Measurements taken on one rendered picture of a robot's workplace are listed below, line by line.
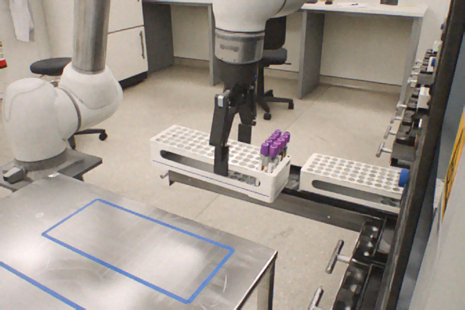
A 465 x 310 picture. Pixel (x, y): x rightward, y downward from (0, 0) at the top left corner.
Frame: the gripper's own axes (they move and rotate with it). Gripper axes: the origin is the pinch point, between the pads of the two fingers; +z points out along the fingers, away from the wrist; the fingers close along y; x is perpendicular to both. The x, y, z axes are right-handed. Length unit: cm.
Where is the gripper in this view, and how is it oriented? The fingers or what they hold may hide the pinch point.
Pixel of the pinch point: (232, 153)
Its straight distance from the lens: 84.5
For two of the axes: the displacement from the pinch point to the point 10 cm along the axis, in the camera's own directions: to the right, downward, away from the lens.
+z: -0.5, 8.8, 4.7
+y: -4.4, 4.0, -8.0
